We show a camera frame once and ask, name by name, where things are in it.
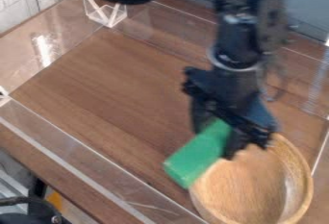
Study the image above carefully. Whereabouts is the green rectangular block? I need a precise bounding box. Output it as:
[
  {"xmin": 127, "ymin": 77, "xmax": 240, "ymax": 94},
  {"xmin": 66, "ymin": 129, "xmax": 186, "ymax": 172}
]
[{"xmin": 163, "ymin": 119, "xmax": 231, "ymax": 189}]

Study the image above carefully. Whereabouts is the clear acrylic corner bracket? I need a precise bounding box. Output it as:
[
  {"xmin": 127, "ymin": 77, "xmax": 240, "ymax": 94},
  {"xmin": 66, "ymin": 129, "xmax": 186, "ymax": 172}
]
[{"xmin": 81, "ymin": 0, "xmax": 127, "ymax": 29}]

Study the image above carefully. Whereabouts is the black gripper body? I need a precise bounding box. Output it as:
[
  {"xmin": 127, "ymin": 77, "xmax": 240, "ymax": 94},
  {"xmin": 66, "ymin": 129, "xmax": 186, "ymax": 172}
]
[{"xmin": 182, "ymin": 66, "xmax": 279, "ymax": 130}]

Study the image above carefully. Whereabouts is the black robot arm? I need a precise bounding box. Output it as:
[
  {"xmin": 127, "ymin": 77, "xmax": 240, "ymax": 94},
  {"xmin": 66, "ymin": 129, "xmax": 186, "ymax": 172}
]
[{"xmin": 107, "ymin": 0, "xmax": 288, "ymax": 159}]

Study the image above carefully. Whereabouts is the brown wooden bowl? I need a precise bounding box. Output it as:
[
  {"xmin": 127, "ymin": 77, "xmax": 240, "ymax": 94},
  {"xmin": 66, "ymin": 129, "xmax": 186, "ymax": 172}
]
[{"xmin": 188, "ymin": 134, "xmax": 313, "ymax": 224}]

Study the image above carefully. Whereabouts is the clear acrylic enclosure wall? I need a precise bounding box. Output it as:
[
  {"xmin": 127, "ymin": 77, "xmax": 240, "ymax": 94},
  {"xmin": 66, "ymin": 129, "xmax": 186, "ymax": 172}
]
[{"xmin": 0, "ymin": 0, "xmax": 329, "ymax": 224}]

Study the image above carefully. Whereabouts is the black device lower left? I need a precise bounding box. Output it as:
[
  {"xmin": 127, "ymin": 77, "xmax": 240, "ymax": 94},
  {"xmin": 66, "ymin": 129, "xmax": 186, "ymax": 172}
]
[{"xmin": 0, "ymin": 209, "xmax": 73, "ymax": 224}]

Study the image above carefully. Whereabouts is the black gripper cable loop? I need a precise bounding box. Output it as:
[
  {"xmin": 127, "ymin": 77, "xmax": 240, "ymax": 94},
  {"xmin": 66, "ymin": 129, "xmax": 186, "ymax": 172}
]
[{"xmin": 260, "ymin": 49, "xmax": 293, "ymax": 103}]

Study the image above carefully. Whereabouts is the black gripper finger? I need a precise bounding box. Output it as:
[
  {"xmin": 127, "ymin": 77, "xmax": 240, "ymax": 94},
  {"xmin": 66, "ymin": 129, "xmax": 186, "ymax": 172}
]
[
  {"xmin": 190, "ymin": 98, "xmax": 219, "ymax": 136},
  {"xmin": 222, "ymin": 123, "xmax": 276, "ymax": 160}
]

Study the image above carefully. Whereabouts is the black cable lower left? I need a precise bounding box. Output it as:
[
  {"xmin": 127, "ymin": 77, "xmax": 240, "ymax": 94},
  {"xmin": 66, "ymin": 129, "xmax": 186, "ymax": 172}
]
[{"xmin": 0, "ymin": 196, "xmax": 56, "ymax": 224}]

